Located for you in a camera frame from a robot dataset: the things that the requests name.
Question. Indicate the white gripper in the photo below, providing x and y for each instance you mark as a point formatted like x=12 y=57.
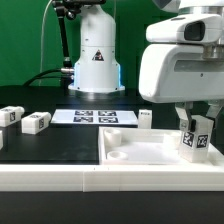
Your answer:
x=174 y=67

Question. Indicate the white U-shaped fence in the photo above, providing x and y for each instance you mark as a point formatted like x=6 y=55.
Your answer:
x=97 y=178

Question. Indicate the small white tagged block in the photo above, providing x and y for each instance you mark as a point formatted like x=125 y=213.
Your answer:
x=145 y=119

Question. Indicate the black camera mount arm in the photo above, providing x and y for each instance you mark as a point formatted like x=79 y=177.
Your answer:
x=68 y=9

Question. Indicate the white tag sheet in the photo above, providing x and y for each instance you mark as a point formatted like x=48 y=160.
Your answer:
x=107 y=117

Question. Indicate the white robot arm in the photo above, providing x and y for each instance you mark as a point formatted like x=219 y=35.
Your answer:
x=96 y=71

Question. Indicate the white square table top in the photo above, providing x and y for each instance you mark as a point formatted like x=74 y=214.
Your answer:
x=133 y=146

